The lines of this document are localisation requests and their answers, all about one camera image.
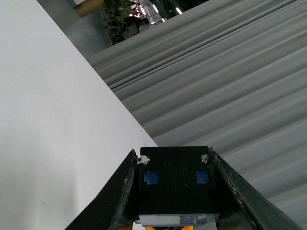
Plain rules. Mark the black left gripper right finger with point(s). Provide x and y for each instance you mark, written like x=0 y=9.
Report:
x=242 y=206

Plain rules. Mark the yellow push button switch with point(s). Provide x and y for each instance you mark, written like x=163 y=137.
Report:
x=176 y=188

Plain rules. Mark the right potted plant gold vase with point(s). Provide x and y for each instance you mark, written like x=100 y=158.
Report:
x=90 y=6

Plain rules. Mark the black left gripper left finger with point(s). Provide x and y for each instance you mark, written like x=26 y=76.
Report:
x=114 y=208

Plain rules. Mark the seated person in background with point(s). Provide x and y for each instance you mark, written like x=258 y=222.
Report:
x=132 y=24

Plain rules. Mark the grey curtain right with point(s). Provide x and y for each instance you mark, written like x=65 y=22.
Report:
x=227 y=74

